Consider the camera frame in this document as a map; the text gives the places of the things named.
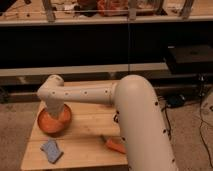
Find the black box on floor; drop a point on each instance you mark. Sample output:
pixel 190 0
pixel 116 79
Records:
pixel 195 59

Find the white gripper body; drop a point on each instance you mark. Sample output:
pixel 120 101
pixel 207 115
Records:
pixel 54 107

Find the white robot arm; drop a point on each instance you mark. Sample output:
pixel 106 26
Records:
pixel 141 122

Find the orange toy carrot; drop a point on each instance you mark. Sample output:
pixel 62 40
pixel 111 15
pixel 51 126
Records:
pixel 111 144

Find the wooden table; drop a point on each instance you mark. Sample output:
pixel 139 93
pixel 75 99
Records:
pixel 81 142

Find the orange ceramic bowl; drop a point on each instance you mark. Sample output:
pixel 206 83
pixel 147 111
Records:
pixel 54 124

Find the blue sponge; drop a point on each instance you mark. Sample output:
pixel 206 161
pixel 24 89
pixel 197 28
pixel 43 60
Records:
pixel 52 151

